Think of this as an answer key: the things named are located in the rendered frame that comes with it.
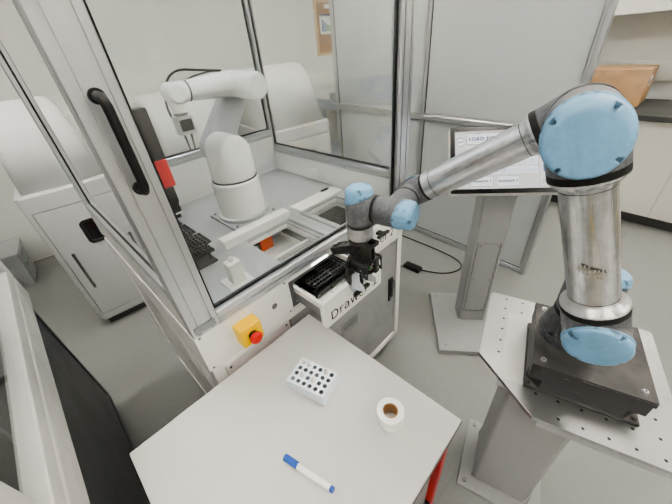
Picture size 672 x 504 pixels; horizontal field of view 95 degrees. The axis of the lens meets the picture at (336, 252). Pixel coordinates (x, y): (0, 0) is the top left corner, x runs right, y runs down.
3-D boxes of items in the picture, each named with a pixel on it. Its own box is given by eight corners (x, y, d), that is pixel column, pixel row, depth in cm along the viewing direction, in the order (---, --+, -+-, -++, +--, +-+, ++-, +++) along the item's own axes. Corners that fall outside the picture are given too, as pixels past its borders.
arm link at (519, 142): (607, 60, 58) (397, 174, 92) (613, 67, 50) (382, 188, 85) (629, 117, 60) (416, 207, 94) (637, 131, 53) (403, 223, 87)
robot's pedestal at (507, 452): (540, 450, 137) (614, 337, 94) (538, 527, 117) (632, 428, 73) (469, 419, 151) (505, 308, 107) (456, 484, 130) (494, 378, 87)
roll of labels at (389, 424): (399, 403, 83) (399, 395, 81) (407, 430, 77) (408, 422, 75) (373, 407, 83) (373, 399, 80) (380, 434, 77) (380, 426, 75)
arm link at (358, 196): (367, 195, 75) (337, 190, 79) (368, 233, 81) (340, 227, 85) (381, 183, 80) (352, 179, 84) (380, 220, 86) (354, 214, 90)
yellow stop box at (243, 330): (266, 336, 96) (261, 320, 92) (246, 350, 92) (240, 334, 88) (257, 327, 99) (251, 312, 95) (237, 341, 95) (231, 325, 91)
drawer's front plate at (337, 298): (381, 283, 115) (381, 259, 109) (326, 329, 99) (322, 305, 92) (377, 281, 116) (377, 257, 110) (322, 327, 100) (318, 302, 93)
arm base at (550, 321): (601, 325, 86) (617, 299, 81) (605, 367, 76) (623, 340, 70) (539, 307, 93) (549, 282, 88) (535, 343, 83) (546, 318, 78)
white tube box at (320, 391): (339, 380, 90) (338, 373, 88) (324, 406, 84) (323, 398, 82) (304, 364, 95) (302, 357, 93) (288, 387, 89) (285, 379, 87)
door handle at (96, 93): (158, 197, 60) (109, 86, 49) (144, 202, 58) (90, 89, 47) (149, 191, 62) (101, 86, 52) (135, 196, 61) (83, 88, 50)
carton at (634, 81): (645, 101, 275) (662, 64, 259) (636, 107, 259) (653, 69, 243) (590, 98, 302) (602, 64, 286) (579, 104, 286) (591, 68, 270)
